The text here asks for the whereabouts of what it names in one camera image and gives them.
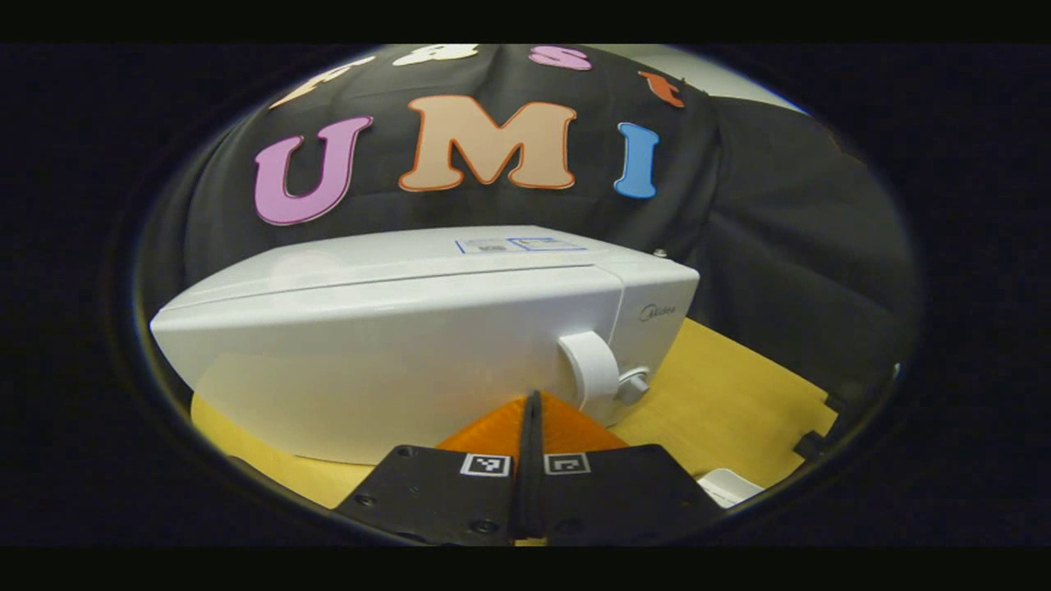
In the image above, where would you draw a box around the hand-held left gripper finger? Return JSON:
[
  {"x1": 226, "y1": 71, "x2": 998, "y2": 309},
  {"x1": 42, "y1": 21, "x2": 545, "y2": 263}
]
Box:
[
  {"x1": 532, "y1": 391, "x2": 725, "y2": 547},
  {"x1": 333, "y1": 391, "x2": 533, "y2": 547}
]

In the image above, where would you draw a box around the white square dish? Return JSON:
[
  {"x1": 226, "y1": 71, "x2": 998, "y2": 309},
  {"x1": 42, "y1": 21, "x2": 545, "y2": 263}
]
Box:
[{"x1": 696, "y1": 468, "x2": 766, "y2": 509}]

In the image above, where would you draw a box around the black backdrop cloth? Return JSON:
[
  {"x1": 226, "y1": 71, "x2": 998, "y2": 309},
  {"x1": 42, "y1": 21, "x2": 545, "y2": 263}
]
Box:
[{"x1": 135, "y1": 45, "x2": 920, "y2": 395}]

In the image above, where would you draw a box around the white microwave oven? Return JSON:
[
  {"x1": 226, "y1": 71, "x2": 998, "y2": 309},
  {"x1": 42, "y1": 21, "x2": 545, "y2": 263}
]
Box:
[{"x1": 150, "y1": 225, "x2": 701, "y2": 466}]

